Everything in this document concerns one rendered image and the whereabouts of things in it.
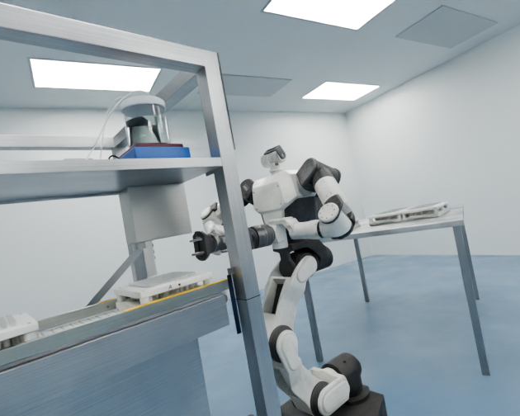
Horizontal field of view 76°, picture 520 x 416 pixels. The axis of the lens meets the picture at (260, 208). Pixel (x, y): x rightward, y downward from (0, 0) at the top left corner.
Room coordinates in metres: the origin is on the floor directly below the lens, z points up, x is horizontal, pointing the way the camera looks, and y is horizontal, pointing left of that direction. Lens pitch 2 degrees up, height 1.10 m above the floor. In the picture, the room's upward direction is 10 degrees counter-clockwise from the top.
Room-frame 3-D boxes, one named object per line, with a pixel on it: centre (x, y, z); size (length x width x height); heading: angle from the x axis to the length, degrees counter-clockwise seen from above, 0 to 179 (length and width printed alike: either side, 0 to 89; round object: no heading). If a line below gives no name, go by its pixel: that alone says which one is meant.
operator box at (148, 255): (1.94, 0.72, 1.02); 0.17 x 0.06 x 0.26; 41
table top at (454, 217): (2.80, -1.04, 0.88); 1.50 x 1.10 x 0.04; 148
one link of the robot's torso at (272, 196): (1.58, -0.15, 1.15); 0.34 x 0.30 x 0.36; 41
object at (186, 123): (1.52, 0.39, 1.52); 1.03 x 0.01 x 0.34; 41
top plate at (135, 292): (1.12, 0.37, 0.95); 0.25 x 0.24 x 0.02; 41
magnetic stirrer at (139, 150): (1.18, 0.35, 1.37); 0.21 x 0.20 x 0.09; 41
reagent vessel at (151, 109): (1.18, 0.35, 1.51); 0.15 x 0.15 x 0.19
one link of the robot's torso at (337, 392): (1.54, -0.12, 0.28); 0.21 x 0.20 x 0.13; 131
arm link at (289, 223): (1.32, -0.08, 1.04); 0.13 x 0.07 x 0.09; 49
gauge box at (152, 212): (1.26, 0.39, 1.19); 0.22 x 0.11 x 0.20; 131
